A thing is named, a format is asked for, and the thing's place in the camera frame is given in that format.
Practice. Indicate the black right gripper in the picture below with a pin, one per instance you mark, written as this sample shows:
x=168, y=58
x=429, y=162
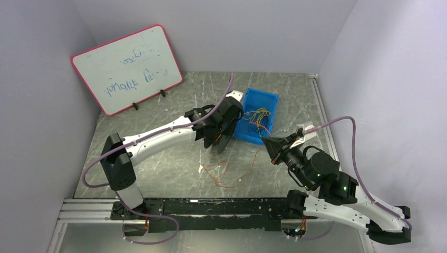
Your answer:
x=279, y=152

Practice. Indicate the dark grey perforated spool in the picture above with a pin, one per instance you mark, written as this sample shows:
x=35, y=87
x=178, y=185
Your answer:
x=217, y=135

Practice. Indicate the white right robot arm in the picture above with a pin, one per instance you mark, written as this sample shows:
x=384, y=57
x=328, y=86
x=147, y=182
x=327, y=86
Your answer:
x=334, y=195

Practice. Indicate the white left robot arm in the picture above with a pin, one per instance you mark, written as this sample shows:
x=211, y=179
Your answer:
x=128, y=152

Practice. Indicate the blue plastic bin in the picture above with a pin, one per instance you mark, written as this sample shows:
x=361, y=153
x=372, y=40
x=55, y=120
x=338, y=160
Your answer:
x=259, y=114

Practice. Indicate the red framed whiteboard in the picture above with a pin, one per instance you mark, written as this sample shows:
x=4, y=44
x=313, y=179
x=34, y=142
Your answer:
x=129, y=70

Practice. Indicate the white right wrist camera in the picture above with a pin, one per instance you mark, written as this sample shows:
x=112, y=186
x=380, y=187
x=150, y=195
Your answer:
x=302, y=137

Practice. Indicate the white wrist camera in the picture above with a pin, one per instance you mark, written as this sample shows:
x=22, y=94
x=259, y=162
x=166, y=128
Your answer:
x=237, y=95
x=302, y=137

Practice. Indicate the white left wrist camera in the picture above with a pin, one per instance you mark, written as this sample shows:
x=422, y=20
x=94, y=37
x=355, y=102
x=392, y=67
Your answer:
x=237, y=95

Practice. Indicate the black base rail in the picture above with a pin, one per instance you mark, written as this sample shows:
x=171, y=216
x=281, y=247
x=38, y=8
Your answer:
x=162, y=215

